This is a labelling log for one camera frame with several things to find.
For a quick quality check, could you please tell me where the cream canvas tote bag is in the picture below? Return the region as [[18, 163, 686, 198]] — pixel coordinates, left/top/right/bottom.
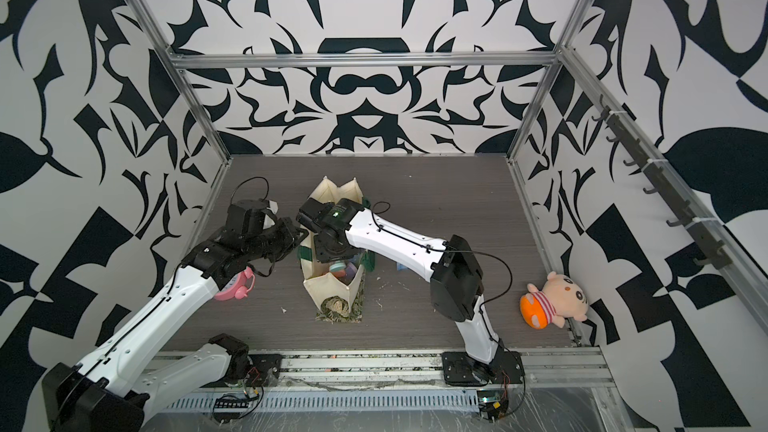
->
[[299, 175, 376, 324]]

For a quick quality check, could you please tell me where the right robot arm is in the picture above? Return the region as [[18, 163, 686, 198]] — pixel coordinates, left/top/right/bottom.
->
[[297, 198, 525, 387]]

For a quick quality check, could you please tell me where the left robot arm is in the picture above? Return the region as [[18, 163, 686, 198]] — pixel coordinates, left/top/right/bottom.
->
[[42, 199, 309, 431]]

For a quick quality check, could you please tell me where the pink toy cup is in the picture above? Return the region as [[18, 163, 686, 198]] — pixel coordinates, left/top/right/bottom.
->
[[214, 266, 255, 301]]

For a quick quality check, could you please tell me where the plush doll toy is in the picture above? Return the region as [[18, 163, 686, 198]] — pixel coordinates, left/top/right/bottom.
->
[[520, 271, 589, 330]]

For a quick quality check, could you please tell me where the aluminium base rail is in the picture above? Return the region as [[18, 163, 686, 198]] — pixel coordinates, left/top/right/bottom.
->
[[101, 346, 616, 415]]

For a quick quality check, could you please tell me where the black hook rail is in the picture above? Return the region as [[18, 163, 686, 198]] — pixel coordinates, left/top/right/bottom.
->
[[593, 96, 733, 270]]

